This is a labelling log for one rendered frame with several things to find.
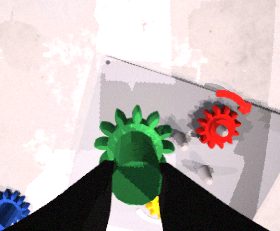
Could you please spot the blue gear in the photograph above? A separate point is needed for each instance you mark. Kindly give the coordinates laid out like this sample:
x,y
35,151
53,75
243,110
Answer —
x,y
12,208

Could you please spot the yellow gear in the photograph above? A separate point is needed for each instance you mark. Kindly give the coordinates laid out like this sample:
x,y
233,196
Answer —
x,y
153,207

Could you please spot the red curved arrow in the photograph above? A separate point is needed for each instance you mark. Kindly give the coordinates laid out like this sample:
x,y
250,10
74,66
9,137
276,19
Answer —
x,y
244,107

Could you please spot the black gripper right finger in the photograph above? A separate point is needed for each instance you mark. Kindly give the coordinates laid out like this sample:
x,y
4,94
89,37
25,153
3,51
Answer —
x,y
185,206

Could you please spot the green gear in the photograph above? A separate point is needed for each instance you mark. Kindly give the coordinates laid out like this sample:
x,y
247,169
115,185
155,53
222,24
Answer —
x,y
137,146

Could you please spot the red gear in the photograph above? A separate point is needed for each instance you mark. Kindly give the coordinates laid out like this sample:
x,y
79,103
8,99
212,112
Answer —
x,y
214,119

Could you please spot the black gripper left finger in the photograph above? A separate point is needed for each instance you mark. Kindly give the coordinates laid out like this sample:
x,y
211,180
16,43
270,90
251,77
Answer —
x,y
85,206

